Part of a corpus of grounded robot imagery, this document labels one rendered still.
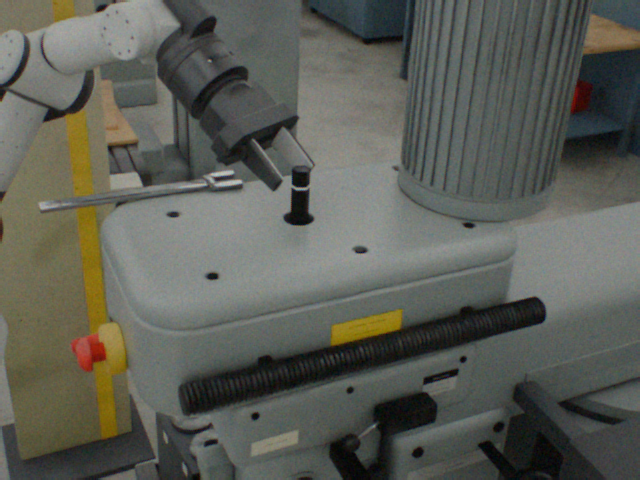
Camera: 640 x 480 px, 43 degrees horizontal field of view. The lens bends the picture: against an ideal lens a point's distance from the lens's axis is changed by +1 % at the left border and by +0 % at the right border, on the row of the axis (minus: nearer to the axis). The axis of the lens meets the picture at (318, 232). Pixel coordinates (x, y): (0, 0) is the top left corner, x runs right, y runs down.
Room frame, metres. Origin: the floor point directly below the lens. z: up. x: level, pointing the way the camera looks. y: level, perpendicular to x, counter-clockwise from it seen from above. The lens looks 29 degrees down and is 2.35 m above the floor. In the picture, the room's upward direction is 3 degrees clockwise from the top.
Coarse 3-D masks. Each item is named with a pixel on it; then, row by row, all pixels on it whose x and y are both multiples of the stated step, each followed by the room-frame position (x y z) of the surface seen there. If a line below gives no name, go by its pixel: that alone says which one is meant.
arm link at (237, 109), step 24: (216, 48) 0.93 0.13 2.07; (192, 72) 0.90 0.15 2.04; (216, 72) 0.90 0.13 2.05; (240, 72) 0.94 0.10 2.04; (192, 96) 0.90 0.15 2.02; (216, 96) 0.89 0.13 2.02; (240, 96) 0.90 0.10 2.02; (264, 96) 0.92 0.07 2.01; (216, 120) 0.87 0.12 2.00; (240, 120) 0.86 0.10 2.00; (264, 120) 0.88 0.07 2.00; (288, 120) 0.91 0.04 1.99; (216, 144) 0.85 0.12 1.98; (240, 144) 0.85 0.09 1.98; (264, 144) 0.90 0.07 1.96
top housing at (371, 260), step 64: (192, 192) 0.90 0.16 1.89; (256, 192) 0.91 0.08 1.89; (320, 192) 0.92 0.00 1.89; (384, 192) 0.93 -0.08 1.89; (128, 256) 0.75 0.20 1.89; (192, 256) 0.75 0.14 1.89; (256, 256) 0.76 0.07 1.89; (320, 256) 0.76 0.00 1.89; (384, 256) 0.77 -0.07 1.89; (448, 256) 0.80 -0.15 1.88; (512, 256) 0.85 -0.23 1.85; (128, 320) 0.71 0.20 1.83; (192, 320) 0.66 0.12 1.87; (256, 320) 0.69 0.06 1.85; (320, 320) 0.72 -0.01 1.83; (384, 320) 0.76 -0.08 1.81; (320, 384) 0.73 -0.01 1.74
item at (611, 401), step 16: (624, 384) 0.98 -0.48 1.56; (576, 400) 0.95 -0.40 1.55; (592, 400) 0.94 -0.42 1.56; (608, 400) 0.94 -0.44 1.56; (624, 400) 0.95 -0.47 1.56; (512, 416) 0.99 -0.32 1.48; (576, 416) 0.94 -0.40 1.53; (592, 416) 0.94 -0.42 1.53; (608, 416) 0.93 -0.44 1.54; (624, 416) 0.93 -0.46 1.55; (512, 432) 0.98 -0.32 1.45; (528, 432) 0.95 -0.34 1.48; (544, 432) 0.93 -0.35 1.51; (512, 448) 0.98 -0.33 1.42; (528, 448) 0.95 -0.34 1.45; (544, 448) 0.91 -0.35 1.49; (512, 464) 0.97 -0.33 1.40; (528, 464) 0.94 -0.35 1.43; (544, 464) 0.91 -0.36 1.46; (560, 464) 0.88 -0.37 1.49
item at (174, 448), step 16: (160, 416) 1.28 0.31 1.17; (176, 416) 1.27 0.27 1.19; (208, 416) 1.27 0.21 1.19; (160, 432) 1.27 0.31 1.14; (176, 432) 1.24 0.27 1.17; (192, 432) 1.23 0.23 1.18; (208, 432) 1.23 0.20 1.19; (160, 448) 1.28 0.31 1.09; (176, 448) 1.20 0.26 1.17; (192, 448) 1.18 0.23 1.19; (160, 464) 1.28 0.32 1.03; (176, 464) 1.20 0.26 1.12; (192, 464) 1.15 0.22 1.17
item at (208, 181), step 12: (192, 180) 0.92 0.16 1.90; (204, 180) 0.93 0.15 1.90; (216, 180) 0.94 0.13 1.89; (240, 180) 0.93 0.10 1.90; (108, 192) 0.88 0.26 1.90; (120, 192) 0.88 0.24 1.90; (132, 192) 0.88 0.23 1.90; (144, 192) 0.88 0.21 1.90; (156, 192) 0.89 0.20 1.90; (168, 192) 0.89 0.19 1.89; (180, 192) 0.90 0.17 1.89; (48, 204) 0.84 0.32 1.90; (60, 204) 0.84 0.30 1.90; (72, 204) 0.84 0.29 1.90; (84, 204) 0.85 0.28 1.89; (96, 204) 0.85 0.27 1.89
